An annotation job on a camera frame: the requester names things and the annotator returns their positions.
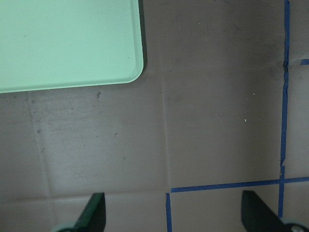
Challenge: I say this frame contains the light green tray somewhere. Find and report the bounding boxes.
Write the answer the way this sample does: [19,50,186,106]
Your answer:
[0,0,145,93]

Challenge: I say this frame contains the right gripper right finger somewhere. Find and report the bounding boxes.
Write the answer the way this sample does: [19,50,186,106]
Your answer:
[241,190,291,232]

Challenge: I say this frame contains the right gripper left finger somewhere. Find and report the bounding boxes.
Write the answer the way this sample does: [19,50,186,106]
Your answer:
[73,192,106,232]

